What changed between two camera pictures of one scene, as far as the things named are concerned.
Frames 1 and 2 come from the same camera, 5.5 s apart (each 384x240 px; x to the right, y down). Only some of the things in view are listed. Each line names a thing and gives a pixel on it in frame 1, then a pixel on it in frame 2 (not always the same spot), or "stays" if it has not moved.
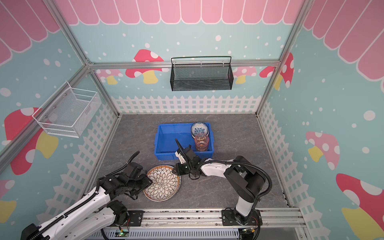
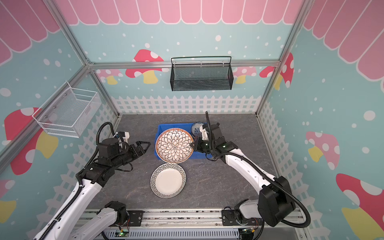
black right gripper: x=186 y=156 -> x=212 y=132
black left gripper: x=146 y=183 -> x=140 y=149
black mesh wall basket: x=190 y=77 stays
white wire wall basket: x=67 y=111 stays
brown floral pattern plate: x=166 y=185 -> x=173 y=145
